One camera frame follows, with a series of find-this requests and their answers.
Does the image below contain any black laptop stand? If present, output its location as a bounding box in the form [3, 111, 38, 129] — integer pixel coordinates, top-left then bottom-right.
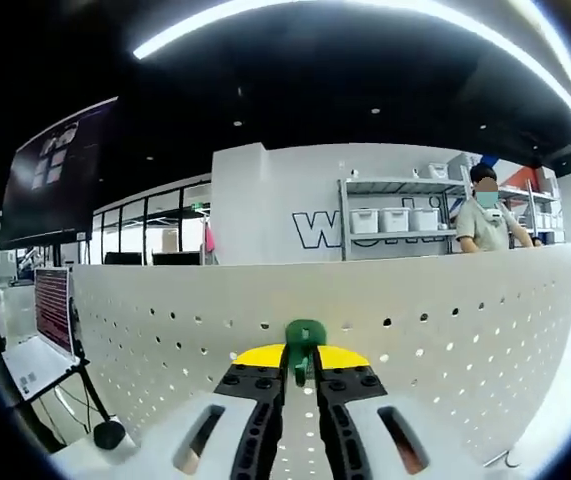
[12, 349, 114, 441]

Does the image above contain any green hook assembly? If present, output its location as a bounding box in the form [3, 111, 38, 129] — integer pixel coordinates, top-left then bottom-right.
[284, 319, 327, 387]

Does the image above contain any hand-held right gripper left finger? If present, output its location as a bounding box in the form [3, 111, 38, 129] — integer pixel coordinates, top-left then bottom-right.
[129, 343, 286, 480]

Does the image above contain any white storage box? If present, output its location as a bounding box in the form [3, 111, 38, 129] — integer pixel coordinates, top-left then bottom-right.
[410, 207, 440, 232]
[379, 207, 410, 233]
[350, 208, 380, 234]

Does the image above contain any black desktop monitor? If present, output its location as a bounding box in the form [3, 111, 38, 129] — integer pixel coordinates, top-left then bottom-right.
[104, 252, 144, 266]
[152, 252, 202, 266]

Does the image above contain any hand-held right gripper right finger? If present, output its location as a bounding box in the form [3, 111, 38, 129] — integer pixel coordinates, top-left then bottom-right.
[313, 344, 484, 480]

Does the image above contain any white perforated mounting plate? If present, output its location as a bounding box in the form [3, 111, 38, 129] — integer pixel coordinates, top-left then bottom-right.
[71, 240, 571, 469]

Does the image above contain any open laptop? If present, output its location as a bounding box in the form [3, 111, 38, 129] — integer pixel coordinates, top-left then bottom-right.
[2, 266, 80, 402]

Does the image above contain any large dark wall screen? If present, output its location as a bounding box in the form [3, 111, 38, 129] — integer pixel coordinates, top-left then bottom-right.
[0, 97, 119, 246]

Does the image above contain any grey metal shelf rack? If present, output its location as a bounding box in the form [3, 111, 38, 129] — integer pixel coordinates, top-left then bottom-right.
[337, 177, 472, 262]

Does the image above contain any white ceiling light strip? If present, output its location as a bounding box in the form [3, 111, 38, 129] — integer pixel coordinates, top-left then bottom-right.
[132, 0, 571, 141]

